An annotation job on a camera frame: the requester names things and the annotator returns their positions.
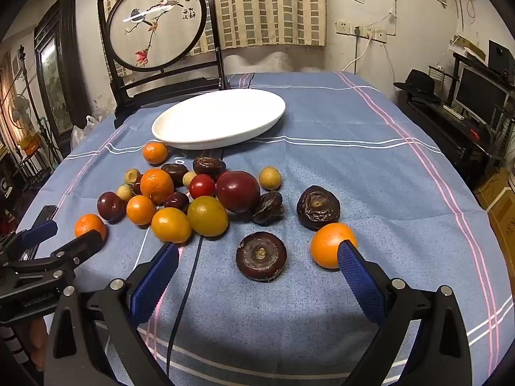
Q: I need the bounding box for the orange tomato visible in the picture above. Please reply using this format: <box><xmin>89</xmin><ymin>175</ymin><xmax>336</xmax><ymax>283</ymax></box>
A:
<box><xmin>151</xmin><ymin>207</ymin><xmax>192</xmax><ymax>244</ymax></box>

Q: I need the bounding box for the round embroidered table screen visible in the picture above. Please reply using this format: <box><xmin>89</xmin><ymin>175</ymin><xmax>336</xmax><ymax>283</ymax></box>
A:
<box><xmin>98</xmin><ymin>0</ymin><xmax>228</xmax><ymax>129</ymax></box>

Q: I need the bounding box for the large smooth orange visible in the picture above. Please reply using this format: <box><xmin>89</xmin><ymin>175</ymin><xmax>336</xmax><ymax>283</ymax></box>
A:
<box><xmin>310</xmin><ymin>222</ymin><xmax>358</xmax><ymax>270</ymax></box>

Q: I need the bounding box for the yellow-green tomato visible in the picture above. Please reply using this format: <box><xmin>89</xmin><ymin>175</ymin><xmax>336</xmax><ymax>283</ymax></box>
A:
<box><xmin>187</xmin><ymin>195</ymin><xmax>229</xmax><ymax>238</ymax></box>

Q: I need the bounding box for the white oval plate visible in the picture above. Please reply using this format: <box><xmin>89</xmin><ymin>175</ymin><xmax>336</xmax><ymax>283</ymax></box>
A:
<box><xmin>151</xmin><ymin>89</ymin><xmax>286</xmax><ymax>151</ymax></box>

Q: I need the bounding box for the black speaker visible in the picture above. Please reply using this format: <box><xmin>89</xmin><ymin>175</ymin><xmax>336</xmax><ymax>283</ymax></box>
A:
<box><xmin>489</xmin><ymin>40</ymin><xmax>515</xmax><ymax>77</ymax></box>

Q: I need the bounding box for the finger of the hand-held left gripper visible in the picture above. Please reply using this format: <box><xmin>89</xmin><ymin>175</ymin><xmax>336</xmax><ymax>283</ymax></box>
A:
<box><xmin>0</xmin><ymin>205</ymin><xmax>59</xmax><ymax>256</ymax></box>
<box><xmin>50</xmin><ymin>229</ymin><xmax>103</xmax><ymax>270</ymax></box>

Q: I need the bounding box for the dark water chestnut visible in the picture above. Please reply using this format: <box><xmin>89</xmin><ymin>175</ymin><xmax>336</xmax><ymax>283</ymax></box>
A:
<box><xmin>161</xmin><ymin>163</ymin><xmax>190</xmax><ymax>188</ymax></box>
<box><xmin>251</xmin><ymin>190</ymin><xmax>285</xmax><ymax>226</ymax></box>
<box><xmin>235</xmin><ymin>231</ymin><xmax>288</xmax><ymax>282</ymax></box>
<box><xmin>192</xmin><ymin>156</ymin><xmax>227</xmax><ymax>179</ymax></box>
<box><xmin>296</xmin><ymin>185</ymin><xmax>341</xmax><ymax>232</ymax></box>

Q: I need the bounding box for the computer monitor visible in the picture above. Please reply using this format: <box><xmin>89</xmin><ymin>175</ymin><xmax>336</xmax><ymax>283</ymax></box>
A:
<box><xmin>454</xmin><ymin>66</ymin><xmax>510</xmax><ymax>124</ymax></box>

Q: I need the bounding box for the dark wood framed picture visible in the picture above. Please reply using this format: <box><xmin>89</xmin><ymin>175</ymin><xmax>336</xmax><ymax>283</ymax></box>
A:
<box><xmin>34</xmin><ymin>0</ymin><xmax>91</xmax><ymax>137</ymax></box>

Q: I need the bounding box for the textured orange mandarin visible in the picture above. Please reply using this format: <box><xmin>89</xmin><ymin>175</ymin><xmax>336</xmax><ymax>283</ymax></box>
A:
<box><xmin>140</xmin><ymin>168</ymin><xmax>175</xmax><ymax>205</ymax></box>

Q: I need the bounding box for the checked curtain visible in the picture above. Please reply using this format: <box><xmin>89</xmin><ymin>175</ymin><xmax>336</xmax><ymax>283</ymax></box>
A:
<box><xmin>97</xmin><ymin>0</ymin><xmax>327</xmax><ymax>77</ymax></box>

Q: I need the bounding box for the cardboard box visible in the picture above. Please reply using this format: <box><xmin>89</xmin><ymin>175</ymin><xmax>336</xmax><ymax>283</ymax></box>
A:
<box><xmin>485</xmin><ymin>177</ymin><xmax>515</xmax><ymax>250</ymax></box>

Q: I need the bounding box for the white plastic bag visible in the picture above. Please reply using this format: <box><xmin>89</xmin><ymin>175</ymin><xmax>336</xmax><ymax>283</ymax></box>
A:
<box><xmin>71</xmin><ymin>115</ymin><xmax>101</xmax><ymax>149</ymax></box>

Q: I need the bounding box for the blue striped tablecloth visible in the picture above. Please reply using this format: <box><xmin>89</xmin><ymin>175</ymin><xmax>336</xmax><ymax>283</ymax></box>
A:
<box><xmin>16</xmin><ymin>71</ymin><xmax>515</xmax><ymax>386</ymax></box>

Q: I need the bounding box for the black hat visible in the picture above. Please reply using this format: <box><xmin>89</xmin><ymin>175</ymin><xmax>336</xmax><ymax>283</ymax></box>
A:
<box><xmin>393</xmin><ymin>69</ymin><xmax>442</xmax><ymax>104</ymax></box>

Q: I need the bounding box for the red cherry tomato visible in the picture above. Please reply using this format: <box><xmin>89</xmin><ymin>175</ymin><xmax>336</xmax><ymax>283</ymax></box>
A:
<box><xmin>189</xmin><ymin>174</ymin><xmax>217</xmax><ymax>200</ymax></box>

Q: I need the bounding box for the large dark red plum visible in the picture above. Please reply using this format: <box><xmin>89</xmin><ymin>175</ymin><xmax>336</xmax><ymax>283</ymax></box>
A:
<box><xmin>216</xmin><ymin>170</ymin><xmax>261</xmax><ymax>214</ymax></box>

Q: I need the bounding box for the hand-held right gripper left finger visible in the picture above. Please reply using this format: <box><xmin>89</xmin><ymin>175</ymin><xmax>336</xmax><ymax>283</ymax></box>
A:
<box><xmin>43</xmin><ymin>242</ymin><xmax>180</xmax><ymax>386</ymax></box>

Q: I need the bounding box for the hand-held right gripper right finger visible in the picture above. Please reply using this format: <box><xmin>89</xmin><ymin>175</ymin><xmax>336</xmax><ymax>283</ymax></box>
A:
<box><xmin>337</xmin><ymin>239</ymin><xmax>472</xmax><ymax>386</ymax></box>

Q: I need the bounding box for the thin black cable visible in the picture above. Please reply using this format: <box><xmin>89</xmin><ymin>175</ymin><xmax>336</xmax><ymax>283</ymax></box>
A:
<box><xmin>167</xmin><ymin>235</ymin><xmax>202</xmax><ymax>374</ymax></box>

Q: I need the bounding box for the standing fan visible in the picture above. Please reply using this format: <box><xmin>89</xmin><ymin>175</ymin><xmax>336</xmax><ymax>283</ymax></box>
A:
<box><xmin>8</xmin><ymin>94</ymin><xmax>32</xmax><ymax>130</ymax></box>

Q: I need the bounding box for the black computer desk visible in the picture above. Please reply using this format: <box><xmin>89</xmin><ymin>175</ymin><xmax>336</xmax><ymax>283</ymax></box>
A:
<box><xmin>396</xmin><ymin>88</ymin><xmax>515</xmax><ymax>186</ymax></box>

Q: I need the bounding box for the white power cable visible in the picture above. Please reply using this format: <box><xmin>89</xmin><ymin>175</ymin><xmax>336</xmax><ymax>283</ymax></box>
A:
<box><xmin>342</xmin><ymin>34</ymin><xmax>371</xmax><ymax>74</ymax></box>

